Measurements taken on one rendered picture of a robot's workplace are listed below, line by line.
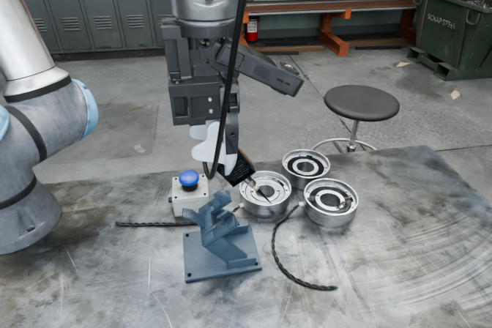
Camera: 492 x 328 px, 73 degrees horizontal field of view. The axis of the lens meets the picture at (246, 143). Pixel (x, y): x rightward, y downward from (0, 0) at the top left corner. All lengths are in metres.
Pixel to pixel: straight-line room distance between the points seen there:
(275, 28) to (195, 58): 4.13
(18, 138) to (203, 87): 0.38
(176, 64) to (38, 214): 0.43
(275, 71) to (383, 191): 0.46
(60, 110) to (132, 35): 3.25
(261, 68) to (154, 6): 3.44
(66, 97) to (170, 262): 0.36
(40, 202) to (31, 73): 0.23
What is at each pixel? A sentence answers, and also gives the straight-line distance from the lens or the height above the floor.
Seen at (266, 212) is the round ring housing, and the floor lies 0.82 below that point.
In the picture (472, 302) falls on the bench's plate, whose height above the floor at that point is 0.80.
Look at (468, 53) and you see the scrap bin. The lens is 3.68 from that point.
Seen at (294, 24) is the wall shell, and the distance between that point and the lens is 4.57.
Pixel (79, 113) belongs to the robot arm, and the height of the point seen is 0.98.
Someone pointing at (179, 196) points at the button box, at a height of 0.85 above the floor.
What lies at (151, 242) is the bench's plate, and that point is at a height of 0.80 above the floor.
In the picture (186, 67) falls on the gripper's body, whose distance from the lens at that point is 0.40.
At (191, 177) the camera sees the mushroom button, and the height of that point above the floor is 0.87.
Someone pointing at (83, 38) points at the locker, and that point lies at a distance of 4.02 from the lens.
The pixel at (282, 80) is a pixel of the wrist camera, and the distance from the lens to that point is 0.41.
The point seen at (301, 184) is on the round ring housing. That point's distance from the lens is 0.73.
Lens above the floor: 1.29
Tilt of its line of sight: 34 degrees down
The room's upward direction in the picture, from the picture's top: straight up
